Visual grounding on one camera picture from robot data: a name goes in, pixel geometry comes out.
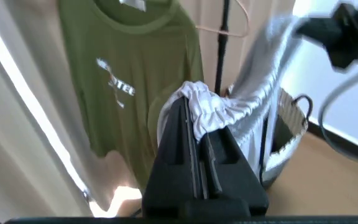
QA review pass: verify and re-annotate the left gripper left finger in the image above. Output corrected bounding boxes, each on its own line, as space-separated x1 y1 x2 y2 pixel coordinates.
141 96 199 218

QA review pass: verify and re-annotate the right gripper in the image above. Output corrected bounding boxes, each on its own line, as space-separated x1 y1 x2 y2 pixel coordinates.
294 2 358 71

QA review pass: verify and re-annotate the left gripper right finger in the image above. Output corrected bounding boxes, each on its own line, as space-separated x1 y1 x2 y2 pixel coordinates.
199 126 270 217

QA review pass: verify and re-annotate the pale blue denim garment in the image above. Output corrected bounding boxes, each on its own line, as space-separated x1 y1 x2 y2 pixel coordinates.
156 12 306 187

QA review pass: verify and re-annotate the green long-sleeved shirt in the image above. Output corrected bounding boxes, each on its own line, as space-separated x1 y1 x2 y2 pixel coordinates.
57 0 205 191

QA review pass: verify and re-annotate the white laundry basket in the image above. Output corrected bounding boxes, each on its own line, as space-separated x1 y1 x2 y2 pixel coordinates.
224 84 314 189

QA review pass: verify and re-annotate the pink clothes hanger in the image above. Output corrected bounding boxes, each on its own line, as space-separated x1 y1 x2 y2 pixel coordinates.
195 0 250 39

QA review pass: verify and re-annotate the beige curtain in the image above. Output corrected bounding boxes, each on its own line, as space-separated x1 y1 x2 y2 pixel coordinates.
0 0 295 218

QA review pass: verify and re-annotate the black cable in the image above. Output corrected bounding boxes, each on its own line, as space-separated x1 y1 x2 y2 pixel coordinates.
317 68 358 169

